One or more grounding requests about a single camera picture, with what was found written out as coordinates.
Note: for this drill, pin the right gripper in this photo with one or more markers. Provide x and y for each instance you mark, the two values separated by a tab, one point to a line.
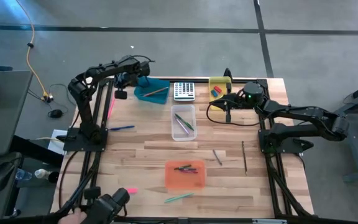
228	102

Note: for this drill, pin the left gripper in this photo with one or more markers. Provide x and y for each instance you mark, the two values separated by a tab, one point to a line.
126	80

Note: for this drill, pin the pink pencil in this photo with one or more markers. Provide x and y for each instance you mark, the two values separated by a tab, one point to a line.
111	108

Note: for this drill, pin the orange pencil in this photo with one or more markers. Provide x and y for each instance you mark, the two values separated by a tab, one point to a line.
156	91

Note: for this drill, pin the blue pen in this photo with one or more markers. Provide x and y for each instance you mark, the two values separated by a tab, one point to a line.
122	127

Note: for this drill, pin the purple pen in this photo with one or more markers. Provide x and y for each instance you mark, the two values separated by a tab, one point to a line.
182	126

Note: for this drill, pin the red crayon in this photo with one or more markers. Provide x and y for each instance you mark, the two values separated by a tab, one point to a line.
191	171

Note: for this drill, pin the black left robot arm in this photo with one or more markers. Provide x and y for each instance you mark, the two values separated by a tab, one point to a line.
87	121

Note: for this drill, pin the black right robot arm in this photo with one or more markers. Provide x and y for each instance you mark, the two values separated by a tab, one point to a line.
306	113

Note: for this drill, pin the red eraser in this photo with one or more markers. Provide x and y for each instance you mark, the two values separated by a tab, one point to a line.
217	89

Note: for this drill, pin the blue eraser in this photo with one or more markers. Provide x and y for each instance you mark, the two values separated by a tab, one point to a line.
214	93

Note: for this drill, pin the yellow translucent plastic bin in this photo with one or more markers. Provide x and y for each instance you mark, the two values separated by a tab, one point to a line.
219	81

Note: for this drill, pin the teal plastic bin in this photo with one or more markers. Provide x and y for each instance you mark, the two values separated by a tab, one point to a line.
158	99

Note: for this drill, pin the white desk calculator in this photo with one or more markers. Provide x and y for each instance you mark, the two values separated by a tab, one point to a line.
184	91

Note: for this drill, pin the green pen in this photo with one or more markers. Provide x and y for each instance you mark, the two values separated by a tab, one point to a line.
184	122

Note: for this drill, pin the clear plastic bin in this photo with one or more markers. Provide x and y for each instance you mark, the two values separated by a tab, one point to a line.
183	137

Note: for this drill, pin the dark grey pencil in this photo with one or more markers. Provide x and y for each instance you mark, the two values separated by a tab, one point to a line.
217	157

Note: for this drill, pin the dark thin pen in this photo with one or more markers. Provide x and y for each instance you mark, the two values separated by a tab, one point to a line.
244	157

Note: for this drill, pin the black computer mouse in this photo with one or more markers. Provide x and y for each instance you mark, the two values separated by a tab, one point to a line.
55	114

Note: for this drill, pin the dark green crayon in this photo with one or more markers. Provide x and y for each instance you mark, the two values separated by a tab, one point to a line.
182	167

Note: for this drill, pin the orange translucent plastic bin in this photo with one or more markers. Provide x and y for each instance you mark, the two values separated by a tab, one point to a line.
185	180

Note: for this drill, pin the white paper sheet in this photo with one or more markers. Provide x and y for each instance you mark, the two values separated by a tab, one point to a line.
56	147

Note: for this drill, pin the teal pencil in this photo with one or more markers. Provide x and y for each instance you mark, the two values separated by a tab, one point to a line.
179	197

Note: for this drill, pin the pink eraser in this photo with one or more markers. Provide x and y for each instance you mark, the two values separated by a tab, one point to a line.
132	190

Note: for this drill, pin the grey desk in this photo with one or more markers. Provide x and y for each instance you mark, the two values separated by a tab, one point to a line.
8	118

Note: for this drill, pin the white bottle with black cap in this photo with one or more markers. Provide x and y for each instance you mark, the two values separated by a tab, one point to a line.
43	174

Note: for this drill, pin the clear water bottle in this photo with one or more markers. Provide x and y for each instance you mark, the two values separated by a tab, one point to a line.
23	175

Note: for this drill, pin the dark metal stand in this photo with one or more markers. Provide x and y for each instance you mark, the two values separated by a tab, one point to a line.
357	155

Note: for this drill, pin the person's hand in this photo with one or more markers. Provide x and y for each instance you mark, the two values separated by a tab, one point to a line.
73	217

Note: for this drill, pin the black mouse with blue light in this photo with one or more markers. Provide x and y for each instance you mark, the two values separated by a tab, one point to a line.
2	175

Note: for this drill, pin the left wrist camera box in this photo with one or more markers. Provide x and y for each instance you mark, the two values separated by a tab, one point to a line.
121	94

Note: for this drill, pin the black upright bracket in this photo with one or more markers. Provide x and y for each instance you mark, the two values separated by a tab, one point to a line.
227	74

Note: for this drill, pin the black aluminium table frame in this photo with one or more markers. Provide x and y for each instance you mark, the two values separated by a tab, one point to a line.
191	80

